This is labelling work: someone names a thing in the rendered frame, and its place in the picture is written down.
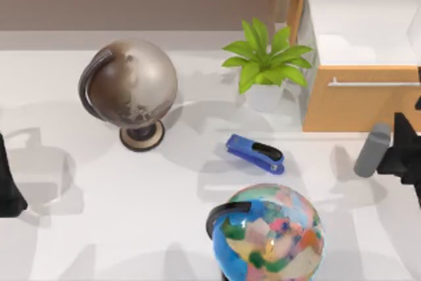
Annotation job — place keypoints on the pale grey rounded box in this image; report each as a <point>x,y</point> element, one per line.
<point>371,151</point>

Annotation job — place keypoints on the pale wooden drawer front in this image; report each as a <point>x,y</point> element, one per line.
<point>355,110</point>

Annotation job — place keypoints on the drawer with grey inside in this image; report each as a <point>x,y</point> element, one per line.
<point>361,24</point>

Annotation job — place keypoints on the blue and black stapler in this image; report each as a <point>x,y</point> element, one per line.
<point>255,154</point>

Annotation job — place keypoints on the colourful blue globe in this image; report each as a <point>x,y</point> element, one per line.
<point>273,238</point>

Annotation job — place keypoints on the green plant in white pot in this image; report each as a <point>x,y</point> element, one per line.
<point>264,64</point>

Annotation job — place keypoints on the bronze grey globe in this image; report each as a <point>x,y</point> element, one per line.
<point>135,83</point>

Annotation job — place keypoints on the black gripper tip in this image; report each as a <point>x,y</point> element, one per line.
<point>8,189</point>

